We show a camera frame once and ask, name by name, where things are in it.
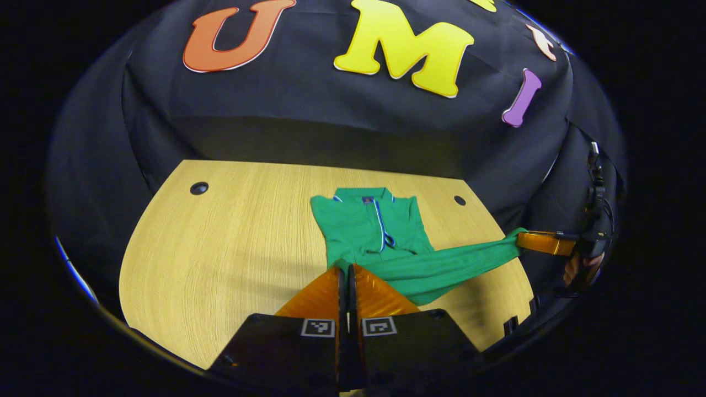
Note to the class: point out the black round table grommet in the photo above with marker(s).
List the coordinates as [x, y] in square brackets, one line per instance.
[199, 188]
[460, 200]

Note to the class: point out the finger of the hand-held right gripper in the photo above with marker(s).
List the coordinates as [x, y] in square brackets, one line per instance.
[546, 242]

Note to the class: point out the green T-shirt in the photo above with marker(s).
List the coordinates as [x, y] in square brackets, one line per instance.
[358, 231]

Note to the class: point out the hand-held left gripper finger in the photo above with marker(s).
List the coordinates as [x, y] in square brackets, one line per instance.
[354, 309]
[343, 309]

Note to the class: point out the black backdrop cloth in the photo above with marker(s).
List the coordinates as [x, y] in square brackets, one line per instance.
[331, 132]

